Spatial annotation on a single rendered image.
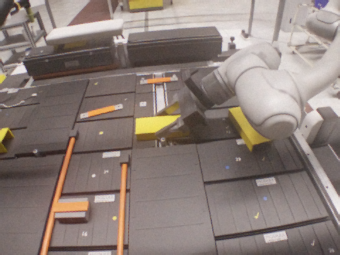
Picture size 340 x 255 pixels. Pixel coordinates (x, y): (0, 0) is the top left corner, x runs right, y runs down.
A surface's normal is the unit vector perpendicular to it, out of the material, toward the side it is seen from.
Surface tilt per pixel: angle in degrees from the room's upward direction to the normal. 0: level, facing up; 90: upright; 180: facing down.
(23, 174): 0
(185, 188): 0
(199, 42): 90
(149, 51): 90
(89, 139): 0
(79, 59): 90
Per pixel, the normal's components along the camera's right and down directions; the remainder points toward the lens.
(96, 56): 0.07, 0.69
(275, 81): -0.27, -0.65
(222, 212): -0.07, -0.72
